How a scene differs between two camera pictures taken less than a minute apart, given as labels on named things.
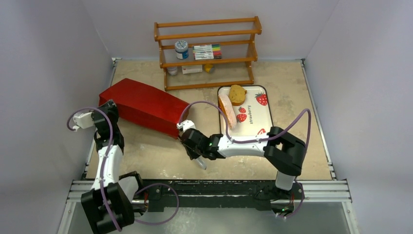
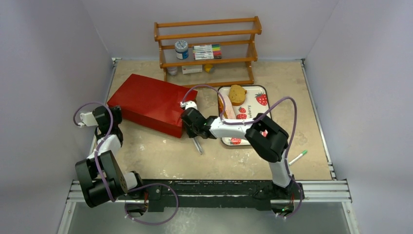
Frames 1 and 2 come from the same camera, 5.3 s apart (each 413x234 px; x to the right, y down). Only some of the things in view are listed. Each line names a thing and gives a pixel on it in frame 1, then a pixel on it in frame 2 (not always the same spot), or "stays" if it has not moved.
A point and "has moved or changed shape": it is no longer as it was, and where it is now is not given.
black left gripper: (112, 108) stays
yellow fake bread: (237, 94) stays
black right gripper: (192, 149) → (190, 125)
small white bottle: (172, 70) stays
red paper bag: (140, 105) has moved or changed shape
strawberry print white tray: (253, 117) stays
